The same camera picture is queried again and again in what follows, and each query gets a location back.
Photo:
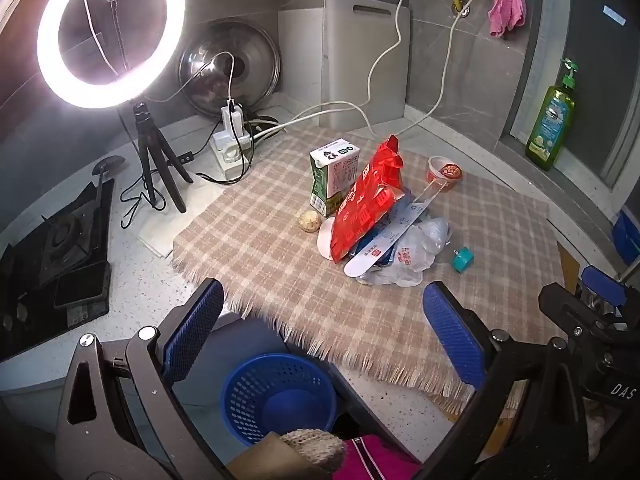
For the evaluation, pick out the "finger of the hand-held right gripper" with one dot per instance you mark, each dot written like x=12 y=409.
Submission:
x=565 y=307
x=602 y=281

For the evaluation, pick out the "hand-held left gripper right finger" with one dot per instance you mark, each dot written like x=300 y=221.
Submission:
x=452 y=330

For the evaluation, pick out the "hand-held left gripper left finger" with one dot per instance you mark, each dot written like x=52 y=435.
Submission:
x=195 y=325

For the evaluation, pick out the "teal bottle cap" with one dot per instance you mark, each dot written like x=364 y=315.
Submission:
x=462 y=260

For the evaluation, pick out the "blue plastic basket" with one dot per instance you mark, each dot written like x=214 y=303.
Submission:
x=240 y=390

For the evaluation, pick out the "clear plastic bag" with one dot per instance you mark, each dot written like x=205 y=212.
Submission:
x=405 y=260

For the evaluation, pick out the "long white paper strip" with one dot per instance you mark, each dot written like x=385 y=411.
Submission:
x=370 y=257

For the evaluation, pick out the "red snack bag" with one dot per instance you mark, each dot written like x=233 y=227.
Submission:
x=360 y=215

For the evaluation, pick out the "white round lid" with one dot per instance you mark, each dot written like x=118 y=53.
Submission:
x=325 y=240

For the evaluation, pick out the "small red cup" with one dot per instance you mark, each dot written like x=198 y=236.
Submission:
x=442 y=170

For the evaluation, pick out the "green white milk carton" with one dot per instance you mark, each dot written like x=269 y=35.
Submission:
x=330 y=170

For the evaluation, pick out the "blue container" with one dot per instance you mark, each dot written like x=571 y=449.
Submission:
x=625 y=240

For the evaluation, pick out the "white cloth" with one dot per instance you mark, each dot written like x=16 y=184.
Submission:
x=160 y=240

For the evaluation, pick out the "beige plaid cloth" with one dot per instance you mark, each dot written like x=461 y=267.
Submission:
x=280 y=270

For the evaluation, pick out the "black phone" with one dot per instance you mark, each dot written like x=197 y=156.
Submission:
x=82 y=285

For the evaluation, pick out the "tan fabric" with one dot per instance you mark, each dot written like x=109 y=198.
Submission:
x=260 y=457

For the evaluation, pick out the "black gas stove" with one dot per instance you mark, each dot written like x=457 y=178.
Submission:
x=65 y=240

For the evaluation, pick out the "pink garment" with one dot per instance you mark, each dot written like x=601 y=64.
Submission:
x=370 y=465

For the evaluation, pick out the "green dish soap bottle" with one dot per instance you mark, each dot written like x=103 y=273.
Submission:
x=547 y=125

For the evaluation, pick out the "white power strip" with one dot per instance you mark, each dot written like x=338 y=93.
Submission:
x=230 y=160

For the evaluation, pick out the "beige knitted slipper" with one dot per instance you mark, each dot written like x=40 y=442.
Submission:
x=315 y=447

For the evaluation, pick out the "black ladle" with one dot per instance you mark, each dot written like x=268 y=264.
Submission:
x=109 y=164

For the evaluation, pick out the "white charger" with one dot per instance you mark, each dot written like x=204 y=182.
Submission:
x=231 y=120

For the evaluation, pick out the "steel pot lid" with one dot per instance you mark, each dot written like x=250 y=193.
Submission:
x=260 y=60

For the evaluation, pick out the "pink cloth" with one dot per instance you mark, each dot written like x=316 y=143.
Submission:
x=505 y=10

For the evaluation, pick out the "white cutting board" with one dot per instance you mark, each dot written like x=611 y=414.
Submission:
x=350 y=60

